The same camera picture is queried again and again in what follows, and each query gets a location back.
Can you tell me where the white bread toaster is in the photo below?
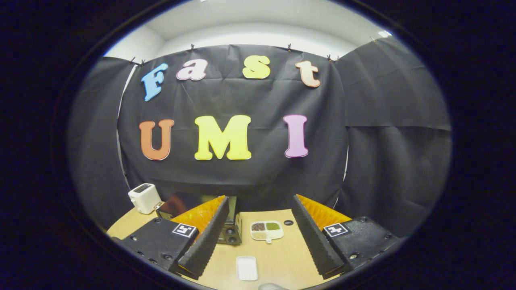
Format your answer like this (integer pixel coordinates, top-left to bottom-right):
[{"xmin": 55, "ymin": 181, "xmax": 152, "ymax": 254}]
[{"xmin": 128, "ymin": 183, "xmax": 162, "ymax": 215}]

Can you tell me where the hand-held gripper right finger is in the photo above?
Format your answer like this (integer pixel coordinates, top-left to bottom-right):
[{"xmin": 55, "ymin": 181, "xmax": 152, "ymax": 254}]
[{"xmin": 291, "ymin": 194, "xmax": 402, "ymax": 280}]

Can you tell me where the black toaster oven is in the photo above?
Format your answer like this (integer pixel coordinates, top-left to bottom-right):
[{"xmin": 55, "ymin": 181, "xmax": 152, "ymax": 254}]
[{"xmin": 156, "ymin": 193, "xmax": 242, "ymax": 246}]

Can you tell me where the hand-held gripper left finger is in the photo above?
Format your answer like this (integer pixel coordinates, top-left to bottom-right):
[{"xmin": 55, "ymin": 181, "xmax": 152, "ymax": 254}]
[{"xmin": 121, "ymin": 195, "xmax": 229, "ymax": 280}]

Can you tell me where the white divided dish with beans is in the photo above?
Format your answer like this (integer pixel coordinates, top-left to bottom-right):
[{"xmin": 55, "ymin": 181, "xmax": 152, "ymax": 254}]
[{"xmin": 250, "ymin": 220, "xmax": 284, "ymax": 244}]

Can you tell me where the white plastic tray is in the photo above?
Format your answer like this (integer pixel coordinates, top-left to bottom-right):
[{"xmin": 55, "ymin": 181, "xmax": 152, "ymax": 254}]
[{"xmin": 236, "ymin": 256, "xmax": 258, "ymax": 281}]

